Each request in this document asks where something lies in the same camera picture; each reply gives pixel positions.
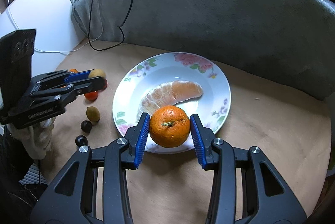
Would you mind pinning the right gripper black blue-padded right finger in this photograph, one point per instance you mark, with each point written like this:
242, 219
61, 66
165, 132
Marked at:
247, 188

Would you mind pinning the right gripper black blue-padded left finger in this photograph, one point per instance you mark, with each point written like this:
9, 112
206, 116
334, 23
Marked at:
92, 185

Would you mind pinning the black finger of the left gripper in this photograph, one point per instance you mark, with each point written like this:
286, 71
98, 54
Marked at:
68, 91

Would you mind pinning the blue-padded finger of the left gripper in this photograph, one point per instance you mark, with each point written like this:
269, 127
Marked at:
64, 77

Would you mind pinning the red cherry tomato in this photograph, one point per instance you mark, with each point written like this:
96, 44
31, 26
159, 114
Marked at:
91, 96
105, 85

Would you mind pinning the dark purple grape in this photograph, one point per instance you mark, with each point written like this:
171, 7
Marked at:
86, 126
81, 140

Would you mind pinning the large orange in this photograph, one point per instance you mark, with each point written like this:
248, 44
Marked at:
169, 126

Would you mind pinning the peeled pomelo segment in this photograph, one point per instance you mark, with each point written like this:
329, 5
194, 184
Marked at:
168, 93

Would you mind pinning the small tangerine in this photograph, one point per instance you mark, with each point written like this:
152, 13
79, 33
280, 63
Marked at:
73, 70

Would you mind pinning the black jacket sleeve forearm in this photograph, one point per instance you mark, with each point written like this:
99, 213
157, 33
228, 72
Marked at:
17, 199

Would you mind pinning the white gloved hand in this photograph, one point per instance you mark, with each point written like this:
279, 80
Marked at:
36, 139

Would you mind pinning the beige table cloth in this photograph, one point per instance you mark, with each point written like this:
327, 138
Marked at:
292, 129

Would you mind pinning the grey blanket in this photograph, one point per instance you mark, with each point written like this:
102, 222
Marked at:
287, 41

